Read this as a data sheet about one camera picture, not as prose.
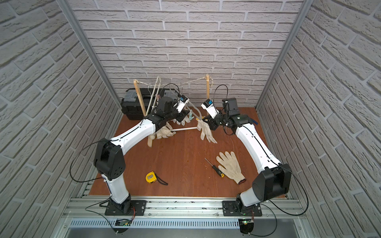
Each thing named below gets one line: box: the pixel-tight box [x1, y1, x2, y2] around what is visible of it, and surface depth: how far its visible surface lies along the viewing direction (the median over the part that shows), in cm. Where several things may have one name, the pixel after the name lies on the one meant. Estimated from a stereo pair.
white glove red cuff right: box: [216, 151, 247, 185], surface depth 89 cm
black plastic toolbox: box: [120, 87, 180, 121], surface depth 101 cm
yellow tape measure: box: [145, 170, 169, 186], surface depth 84 cm
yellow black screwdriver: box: [204, 157, 225, 178], surface depth 87 cm
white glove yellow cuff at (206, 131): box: [196, 117, 218, 144], surface depth 83 cm
